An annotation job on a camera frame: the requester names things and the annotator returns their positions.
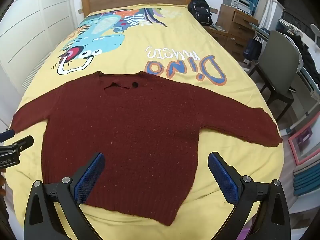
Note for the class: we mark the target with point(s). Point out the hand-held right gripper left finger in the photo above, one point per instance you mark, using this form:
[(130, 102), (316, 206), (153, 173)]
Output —
[(88, 180)]

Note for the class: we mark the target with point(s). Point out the white printer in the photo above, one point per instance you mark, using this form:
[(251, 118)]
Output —
[(237, 1)]

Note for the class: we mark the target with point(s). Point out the dark red knit sweater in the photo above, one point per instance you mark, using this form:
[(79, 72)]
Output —
[(137, 135)]

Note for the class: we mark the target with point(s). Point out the white wardrobe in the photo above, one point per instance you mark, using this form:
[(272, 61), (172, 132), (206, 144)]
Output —
[(30, 30)]

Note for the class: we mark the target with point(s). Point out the black backpack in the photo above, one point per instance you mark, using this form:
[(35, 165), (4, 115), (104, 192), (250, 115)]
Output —
[(200, 11)]

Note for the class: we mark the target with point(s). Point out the pink picture frame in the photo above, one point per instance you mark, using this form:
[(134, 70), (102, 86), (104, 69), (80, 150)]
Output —
[(293, 145)]

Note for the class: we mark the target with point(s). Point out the wooden drawer cabinet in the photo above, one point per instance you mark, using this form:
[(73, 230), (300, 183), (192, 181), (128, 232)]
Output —
[(237, 32)]

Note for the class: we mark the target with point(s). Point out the yellow dinosaur printed blanket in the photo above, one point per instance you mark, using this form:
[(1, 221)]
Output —
[(175, 45)]

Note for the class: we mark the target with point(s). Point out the person's left hand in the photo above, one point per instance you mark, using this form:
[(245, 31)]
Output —
[(1, 181)]

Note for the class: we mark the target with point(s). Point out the dark blue bag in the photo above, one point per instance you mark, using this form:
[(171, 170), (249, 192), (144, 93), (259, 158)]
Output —
[(252, 51)]

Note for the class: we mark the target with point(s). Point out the stack of teal boards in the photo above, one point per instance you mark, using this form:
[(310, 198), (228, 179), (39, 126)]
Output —
[(307, 180)]

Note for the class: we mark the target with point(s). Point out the grey upholstered chair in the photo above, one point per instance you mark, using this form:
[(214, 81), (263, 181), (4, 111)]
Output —
[(275, 62)]

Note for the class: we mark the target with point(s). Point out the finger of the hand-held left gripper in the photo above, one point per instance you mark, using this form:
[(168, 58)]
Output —
[(6, 135), (23, 142)]

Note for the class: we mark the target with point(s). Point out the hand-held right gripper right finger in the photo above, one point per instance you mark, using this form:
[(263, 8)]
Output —
[(223, 180)]

